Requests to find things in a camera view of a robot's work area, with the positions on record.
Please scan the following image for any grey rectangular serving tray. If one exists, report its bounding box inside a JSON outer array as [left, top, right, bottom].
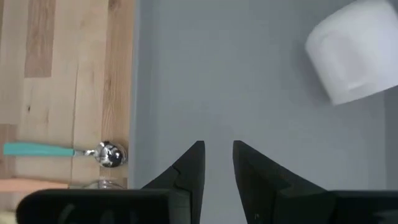
[[128, 0, 398, 224]]

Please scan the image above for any teal-handled metal spoon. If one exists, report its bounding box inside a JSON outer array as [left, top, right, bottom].
[[2, 141, 128, 169]]

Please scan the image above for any white ceramic mug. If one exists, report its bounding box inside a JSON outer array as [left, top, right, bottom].
[[304, 0, 398, 106]]

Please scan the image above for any peach-handled metal fork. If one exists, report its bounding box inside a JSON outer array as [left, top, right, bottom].
[[0, 177, 127, 192]]

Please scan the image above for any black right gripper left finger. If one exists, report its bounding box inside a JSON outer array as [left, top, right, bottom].
[[141, 140, 206, 224]]

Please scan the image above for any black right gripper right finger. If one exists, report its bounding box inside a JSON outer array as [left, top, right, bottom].
[[233, 140, 336, 224]]

